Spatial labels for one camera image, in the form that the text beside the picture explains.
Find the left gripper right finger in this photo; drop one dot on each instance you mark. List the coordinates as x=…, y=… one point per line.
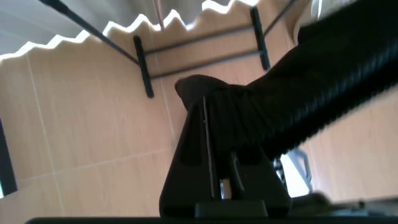
x=261, y=183

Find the black garment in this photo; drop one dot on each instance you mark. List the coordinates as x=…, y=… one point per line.
x=311, y=77

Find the pink clothes hanger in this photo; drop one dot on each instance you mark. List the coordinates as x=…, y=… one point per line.
x=159, y=12

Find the black clothes rack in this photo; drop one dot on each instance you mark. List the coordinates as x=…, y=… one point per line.
x=143, y=71

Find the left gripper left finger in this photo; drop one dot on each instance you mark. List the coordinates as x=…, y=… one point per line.
x=186, y=161

